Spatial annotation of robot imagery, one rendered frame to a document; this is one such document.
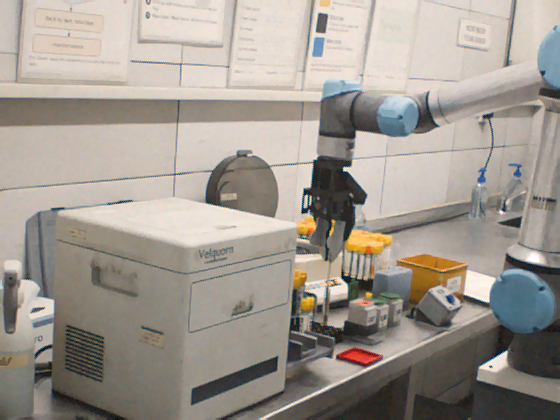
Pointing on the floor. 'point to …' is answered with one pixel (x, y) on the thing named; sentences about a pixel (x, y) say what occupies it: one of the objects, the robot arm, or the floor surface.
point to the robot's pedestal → (510, 405)
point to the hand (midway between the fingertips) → (330, 254)
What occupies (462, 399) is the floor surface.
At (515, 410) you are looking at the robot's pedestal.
